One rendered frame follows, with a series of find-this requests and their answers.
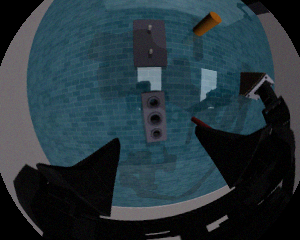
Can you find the brown cylinder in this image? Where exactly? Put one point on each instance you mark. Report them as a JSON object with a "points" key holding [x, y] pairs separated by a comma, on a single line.
{"points": [[206, 23]]}

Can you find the dark red peg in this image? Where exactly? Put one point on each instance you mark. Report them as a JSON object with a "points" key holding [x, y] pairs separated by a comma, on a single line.
{"points": [[199, 122]]}

